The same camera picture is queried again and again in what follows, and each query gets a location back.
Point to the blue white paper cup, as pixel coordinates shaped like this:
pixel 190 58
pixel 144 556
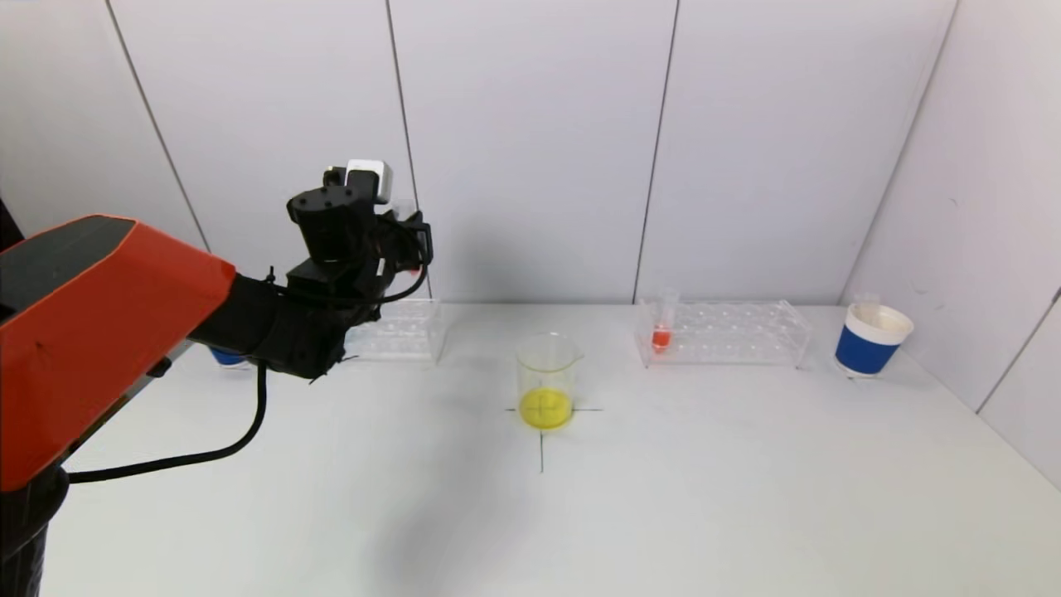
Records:
pixel 225 356
pixel 862 352

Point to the yellow pigment test tube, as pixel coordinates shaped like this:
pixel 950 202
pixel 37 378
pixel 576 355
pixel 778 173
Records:
pixel 864 300

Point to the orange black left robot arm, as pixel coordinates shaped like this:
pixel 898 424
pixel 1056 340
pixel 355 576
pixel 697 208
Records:
pixel 108 332

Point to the clear acrylic test tube rack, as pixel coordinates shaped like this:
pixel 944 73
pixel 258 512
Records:
pixel 721 344
pixel 406 332

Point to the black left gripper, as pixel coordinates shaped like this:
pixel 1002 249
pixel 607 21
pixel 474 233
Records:
pixel 336 236

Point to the clear glass beaker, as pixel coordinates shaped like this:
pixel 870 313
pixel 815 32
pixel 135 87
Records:
pixel 547 398

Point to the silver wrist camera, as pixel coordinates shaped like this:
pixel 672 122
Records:
pixel 369 178

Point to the red pigment test tube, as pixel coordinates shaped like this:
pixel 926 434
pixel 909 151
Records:
pixel 661 338
pixel 412 267

